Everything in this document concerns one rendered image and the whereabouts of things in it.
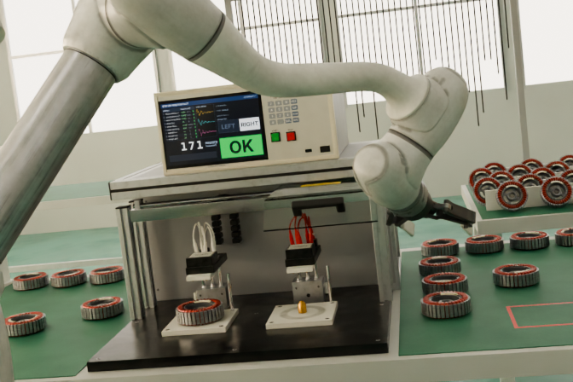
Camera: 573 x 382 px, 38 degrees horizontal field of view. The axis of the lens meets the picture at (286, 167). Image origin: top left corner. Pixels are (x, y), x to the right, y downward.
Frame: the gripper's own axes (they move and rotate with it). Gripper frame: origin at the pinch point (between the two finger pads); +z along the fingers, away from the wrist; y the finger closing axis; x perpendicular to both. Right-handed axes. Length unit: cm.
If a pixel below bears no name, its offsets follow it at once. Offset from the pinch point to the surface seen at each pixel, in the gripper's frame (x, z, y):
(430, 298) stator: -14.5, 7.2, -3.6
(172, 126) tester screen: 20, -24, -62
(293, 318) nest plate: -23.0, -7.3, -30.2
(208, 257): -10, -13, -52
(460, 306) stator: -16.3, 6.1, 4.0
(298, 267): -10.7, -5.6, -31.5
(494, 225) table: 35, 105, -17
